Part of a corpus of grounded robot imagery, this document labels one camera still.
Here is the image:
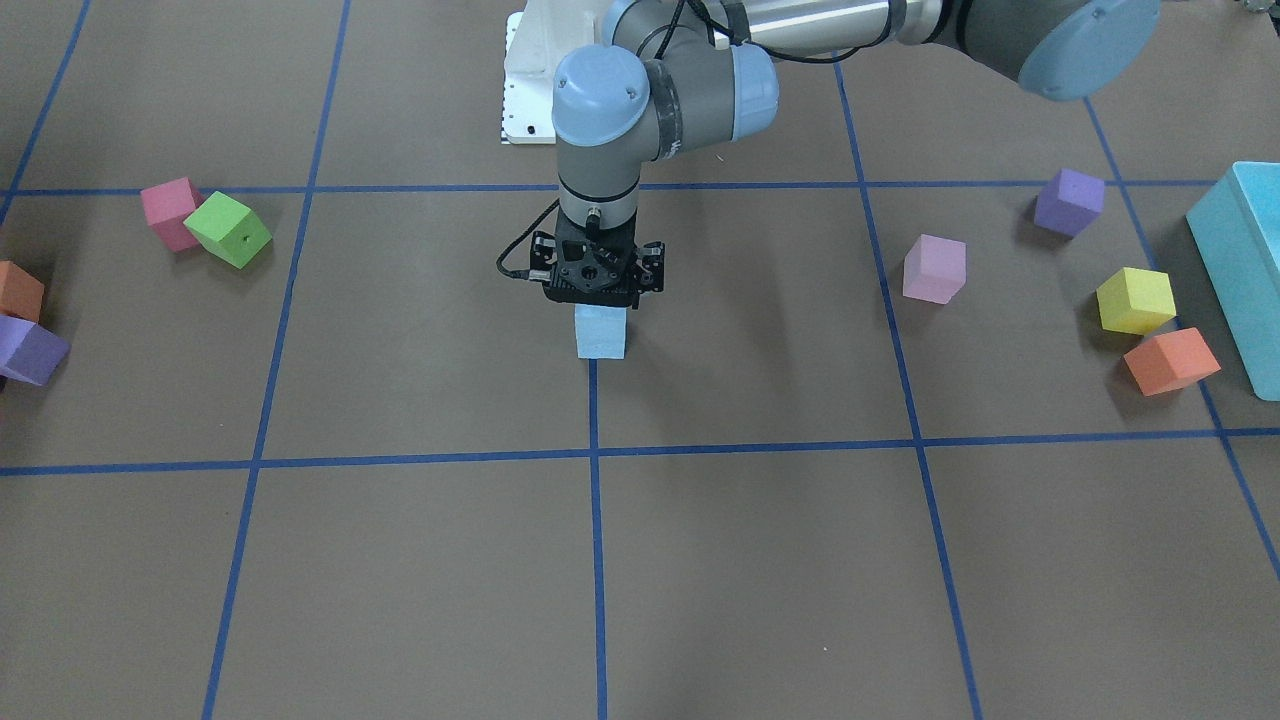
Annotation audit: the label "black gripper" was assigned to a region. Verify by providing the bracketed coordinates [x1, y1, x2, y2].
[527, 222, 666, 309]

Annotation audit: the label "light blue foam block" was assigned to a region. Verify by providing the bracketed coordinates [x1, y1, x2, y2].
[573, 304, 628, 360]

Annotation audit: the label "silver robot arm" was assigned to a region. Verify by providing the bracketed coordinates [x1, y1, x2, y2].
[495, 1, 1161, 307]

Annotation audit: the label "pink lilac foam block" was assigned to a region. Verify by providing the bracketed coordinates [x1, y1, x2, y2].
[902, 234, 968, 305]

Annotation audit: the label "green foam block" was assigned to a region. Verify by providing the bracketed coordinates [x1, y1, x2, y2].
[183, 191, 273, 270]

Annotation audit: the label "magenta pink foam block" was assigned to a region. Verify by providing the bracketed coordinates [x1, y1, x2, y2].
[140, 177, 205, 252]

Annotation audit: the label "purple foam block far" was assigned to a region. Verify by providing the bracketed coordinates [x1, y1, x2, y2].
[1032, 167, 1106, 237]

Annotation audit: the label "purple foam block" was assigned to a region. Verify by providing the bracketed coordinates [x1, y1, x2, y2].
[1, 315, 70, 387]
[1032, 167, 1106, 237]

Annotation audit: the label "yellow foam block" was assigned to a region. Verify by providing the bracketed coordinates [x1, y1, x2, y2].
[1094, 266, 1178, 336]

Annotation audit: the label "orange foam block far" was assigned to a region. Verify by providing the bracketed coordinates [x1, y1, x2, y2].
[1123, 328, 1221, 397]

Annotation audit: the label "purple foam block near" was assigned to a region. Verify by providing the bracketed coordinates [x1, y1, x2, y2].
[1, 315, 70, 387]

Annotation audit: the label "orange foam block near tray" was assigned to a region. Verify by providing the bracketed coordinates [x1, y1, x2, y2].
[1, 260, 46, 324]

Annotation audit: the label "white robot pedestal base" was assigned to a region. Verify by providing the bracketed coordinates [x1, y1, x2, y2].
[502, 1, 609, 145]

